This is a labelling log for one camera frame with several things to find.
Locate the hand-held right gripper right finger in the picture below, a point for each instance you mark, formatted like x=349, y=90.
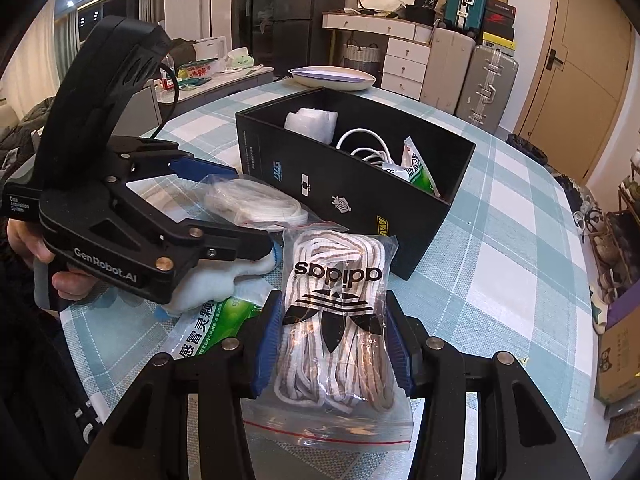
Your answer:
x=400, y=355

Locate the grey refrigerator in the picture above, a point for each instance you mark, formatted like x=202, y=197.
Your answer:
x=305, y=20

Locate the silver suitcase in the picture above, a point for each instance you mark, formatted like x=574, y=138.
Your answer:
x=487, y=85

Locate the black cat print bag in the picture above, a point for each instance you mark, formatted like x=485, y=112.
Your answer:
x=422, y=5

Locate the curtained window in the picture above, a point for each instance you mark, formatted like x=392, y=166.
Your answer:
x=110, y=5

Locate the white tissue packet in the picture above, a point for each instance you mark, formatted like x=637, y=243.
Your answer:
x=215, y=282

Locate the green tissue box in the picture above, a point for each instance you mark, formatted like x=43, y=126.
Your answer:
x=240, y=59

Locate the white dressing table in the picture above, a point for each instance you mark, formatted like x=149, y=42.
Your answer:
x=405, y=55

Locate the black red logo shoe box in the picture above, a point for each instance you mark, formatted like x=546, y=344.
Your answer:
x=500, y=14

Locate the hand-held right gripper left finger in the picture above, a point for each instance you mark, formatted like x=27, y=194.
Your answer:
x=265, y=350

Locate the person's black jacket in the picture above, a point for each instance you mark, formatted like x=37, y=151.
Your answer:
x=30, y=385

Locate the white small appliance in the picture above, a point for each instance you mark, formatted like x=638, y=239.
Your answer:
x=210, y=47

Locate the logo printed shoelace bag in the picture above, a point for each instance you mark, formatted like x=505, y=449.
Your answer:
x=335, y=320

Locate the white foam piece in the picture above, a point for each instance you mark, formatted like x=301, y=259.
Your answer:
x=310, y=122

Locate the dark glass cabinet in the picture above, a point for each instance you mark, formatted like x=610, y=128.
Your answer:
x=250, y=10

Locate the colourful snack bag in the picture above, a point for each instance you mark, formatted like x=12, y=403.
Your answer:
x=200, y=71

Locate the white oval bowl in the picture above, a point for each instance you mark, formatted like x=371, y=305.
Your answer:
x=332, y=79

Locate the person's left hand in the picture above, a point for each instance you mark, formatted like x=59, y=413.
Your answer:
x=27, y=242

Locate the wooden shoe rack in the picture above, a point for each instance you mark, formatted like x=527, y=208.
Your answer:
x=631, y=210

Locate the plain black shoe box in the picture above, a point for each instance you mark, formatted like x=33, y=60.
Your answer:
x=499, y=31

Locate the small green medicine packet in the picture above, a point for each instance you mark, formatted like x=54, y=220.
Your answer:
x=417, y=170

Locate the large green medicine packet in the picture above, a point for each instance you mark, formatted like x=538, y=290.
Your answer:
x=210, y=330

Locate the scattered shoes and slippers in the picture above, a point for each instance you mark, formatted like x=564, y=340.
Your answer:
x=595, y=240

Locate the white shoelaces clear bag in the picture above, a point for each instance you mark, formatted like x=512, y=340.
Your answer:
x=255, y=205

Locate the yellow black shoe box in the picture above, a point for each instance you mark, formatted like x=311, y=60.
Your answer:
x=497, y=45

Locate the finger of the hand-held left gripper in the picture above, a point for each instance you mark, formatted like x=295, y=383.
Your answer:
x=205, y=169
x=235, y=247

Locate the beige wooden door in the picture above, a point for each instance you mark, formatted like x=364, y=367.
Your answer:
x=575, y=70

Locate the brown patterned board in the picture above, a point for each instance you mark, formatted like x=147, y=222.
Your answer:
x=624, y=422

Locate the beige suitcase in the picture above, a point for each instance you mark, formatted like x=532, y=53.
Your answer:
x=447, y=70

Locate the black cardboard box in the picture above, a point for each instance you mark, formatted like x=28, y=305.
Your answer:
x=350, y=200

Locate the grey low cabinet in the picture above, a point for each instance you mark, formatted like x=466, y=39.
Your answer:
x=215, y=92

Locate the brown cardboard box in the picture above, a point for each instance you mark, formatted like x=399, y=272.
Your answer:
x=620, y=360

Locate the wicker basket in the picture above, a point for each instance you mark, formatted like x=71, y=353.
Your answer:
x=362, y=55

